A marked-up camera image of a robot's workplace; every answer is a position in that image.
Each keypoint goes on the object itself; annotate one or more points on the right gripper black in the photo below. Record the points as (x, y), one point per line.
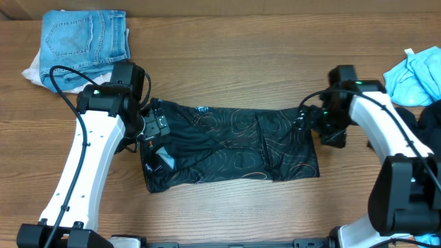
(338, 138)

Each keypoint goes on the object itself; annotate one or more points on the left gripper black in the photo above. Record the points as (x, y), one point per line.
(156, 124)

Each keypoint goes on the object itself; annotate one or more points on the black orange-patterned cycling jersey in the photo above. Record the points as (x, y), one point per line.
(210, 144)

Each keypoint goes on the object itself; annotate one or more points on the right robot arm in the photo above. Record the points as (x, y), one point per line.
(405, 200)

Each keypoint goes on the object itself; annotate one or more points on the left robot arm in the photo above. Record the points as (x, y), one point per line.
(108, 120)

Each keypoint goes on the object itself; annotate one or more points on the plain black garment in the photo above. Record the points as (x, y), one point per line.
(427, 127)

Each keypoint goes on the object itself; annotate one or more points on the light blue t-shirt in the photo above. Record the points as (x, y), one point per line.
(416, 80)

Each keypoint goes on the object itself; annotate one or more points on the folded blue denim jeans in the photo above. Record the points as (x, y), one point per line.
(88, 41)

